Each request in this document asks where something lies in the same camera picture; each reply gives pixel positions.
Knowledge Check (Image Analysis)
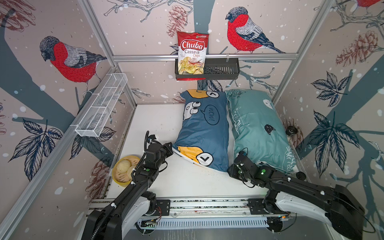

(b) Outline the green cat pillow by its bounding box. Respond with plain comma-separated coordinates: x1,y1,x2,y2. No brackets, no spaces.
226,89,299,174

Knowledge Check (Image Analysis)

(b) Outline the blue cartoon pillow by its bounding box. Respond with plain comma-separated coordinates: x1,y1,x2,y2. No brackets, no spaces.
174,90,229,172

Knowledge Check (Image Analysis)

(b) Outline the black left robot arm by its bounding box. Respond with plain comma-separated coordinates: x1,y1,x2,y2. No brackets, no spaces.
82,141,173,240

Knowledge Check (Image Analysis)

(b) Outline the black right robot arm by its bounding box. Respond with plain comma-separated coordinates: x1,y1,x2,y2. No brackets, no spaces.
227,151,365,240

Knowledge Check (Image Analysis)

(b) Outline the yellow steamer basket with dumplings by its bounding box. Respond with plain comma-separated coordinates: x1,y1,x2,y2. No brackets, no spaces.
112,156,140,187

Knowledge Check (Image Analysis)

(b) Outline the black-capped spice jar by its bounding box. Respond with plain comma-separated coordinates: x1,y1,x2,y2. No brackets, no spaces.
286,126,298,137

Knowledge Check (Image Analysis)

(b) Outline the horizontal aluminium bar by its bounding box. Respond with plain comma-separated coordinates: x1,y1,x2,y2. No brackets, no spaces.
112,53,299,63

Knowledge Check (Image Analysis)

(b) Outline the red Chuba chips bag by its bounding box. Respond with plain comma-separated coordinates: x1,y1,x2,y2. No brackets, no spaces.
176,32,209,81

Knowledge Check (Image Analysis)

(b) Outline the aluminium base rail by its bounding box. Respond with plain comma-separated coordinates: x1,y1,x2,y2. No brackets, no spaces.
86,196,301,230

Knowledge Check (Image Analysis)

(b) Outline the white wire mesh basket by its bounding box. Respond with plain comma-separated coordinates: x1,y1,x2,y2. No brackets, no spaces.
75,73,128,138

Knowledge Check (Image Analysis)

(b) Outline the black wire shelf basket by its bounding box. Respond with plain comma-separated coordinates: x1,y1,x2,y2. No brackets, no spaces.
175,58,240,81

